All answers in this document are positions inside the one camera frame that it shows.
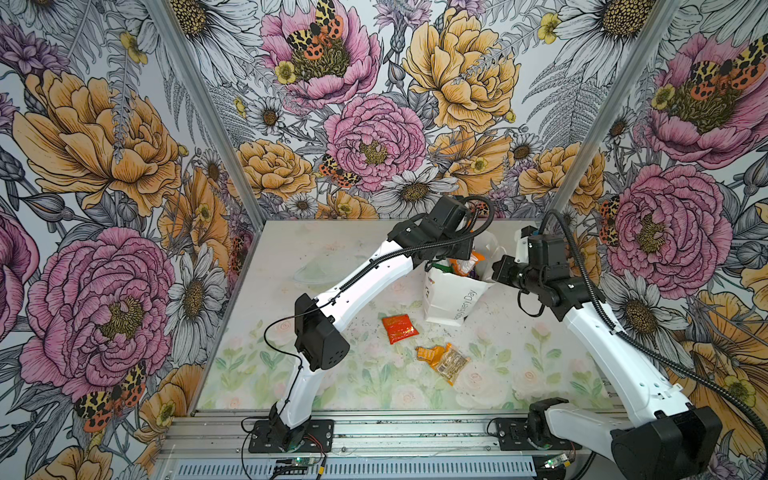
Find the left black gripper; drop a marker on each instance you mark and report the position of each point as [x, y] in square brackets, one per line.
[464, 248]

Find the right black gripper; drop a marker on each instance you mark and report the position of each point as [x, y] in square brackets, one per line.
[504, 266]

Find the green Fox's spring tea bag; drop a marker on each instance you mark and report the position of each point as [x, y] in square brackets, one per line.
[442, 266]

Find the orange Fox's fruits candy bag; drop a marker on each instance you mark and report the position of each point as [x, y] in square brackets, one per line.
[465, 268]

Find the white paper bag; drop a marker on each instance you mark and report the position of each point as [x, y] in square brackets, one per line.
[448, 298]

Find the small red snack packet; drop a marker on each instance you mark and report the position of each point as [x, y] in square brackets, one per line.
[399, 328]

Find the small clear cracker packet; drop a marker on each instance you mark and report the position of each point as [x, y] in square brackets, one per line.
[450, 365]

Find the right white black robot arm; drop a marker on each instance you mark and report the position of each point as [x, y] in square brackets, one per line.
[664, 435]

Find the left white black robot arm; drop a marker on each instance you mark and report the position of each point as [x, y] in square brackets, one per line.
[319, 321]

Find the green circuit board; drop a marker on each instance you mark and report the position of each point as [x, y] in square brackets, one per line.
[296, 466]

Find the right aluminium corner post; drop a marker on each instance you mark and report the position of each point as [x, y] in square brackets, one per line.
[659, 20]

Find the aluminium corner post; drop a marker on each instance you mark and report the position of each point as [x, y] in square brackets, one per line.
[659, 20]
[185, 65]

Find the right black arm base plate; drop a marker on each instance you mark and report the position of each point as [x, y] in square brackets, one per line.
[514, 433]

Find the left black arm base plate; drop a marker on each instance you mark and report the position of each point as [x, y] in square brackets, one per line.
[273, 437]

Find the white slotted cable duct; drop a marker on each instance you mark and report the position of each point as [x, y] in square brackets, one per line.
[481, 467]

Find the aluminium frame rail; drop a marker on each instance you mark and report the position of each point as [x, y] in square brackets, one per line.
[356, 433]

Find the left aluminium corner post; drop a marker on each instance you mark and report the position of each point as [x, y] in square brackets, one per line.
[185, 65]

